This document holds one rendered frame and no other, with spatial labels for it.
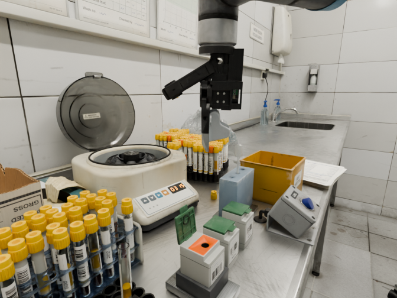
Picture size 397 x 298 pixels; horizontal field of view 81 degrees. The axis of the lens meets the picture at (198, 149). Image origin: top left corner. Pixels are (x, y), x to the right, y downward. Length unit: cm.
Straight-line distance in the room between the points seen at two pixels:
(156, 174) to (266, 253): 27
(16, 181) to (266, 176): 51
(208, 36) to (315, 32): 229
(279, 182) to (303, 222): 14
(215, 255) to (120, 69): 73
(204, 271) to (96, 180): 30
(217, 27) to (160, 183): 34
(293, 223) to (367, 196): 235
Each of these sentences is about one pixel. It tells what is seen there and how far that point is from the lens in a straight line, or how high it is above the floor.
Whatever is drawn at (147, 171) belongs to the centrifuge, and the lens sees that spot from 52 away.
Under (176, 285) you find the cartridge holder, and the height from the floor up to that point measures 89.
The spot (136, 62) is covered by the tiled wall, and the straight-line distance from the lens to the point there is 97.
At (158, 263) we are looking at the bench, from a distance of 43.
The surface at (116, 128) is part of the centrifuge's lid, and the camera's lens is 80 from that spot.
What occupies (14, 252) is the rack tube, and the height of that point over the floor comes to 98.
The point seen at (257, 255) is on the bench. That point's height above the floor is 88.
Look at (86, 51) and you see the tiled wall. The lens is 85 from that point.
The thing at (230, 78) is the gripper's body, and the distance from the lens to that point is 48.
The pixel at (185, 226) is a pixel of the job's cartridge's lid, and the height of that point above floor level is 97.
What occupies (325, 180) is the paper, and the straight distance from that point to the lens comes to 81.
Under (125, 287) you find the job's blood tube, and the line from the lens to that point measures 33.
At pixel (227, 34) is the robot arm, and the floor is 125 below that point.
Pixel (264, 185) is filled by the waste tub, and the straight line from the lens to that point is 61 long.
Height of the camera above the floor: 115
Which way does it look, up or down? 14 degrees down
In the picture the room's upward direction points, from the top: straight up
